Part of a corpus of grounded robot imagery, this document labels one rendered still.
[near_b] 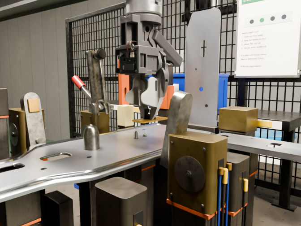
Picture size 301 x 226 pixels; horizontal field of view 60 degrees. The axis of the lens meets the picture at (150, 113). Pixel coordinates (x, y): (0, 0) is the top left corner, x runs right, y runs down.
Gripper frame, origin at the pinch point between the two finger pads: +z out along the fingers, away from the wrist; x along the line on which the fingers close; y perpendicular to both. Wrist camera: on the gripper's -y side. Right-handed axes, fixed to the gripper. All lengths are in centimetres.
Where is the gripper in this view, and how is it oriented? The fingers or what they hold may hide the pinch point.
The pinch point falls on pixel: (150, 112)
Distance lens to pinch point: 58.1
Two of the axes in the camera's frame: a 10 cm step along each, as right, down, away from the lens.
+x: 7.4, 0.9, -6.7
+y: -6.8, 0.9, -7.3
